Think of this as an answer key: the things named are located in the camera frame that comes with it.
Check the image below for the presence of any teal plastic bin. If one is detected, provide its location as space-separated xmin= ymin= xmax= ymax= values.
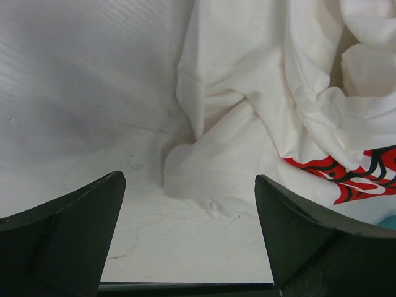
xmin=377 ymin=215 xmax=396 ymax=230

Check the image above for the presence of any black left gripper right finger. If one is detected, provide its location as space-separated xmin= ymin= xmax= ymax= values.
xmin=254 ymin=176 xmax=395 ymax=296

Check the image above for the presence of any white t-shirt red print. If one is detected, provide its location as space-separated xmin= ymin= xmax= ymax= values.
xmin=164 ymin=1 xmax=395 ymax=224

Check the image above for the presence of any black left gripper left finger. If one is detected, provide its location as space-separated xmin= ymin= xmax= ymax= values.
xmin=1 ymin=171 xmax=126 ymax=296

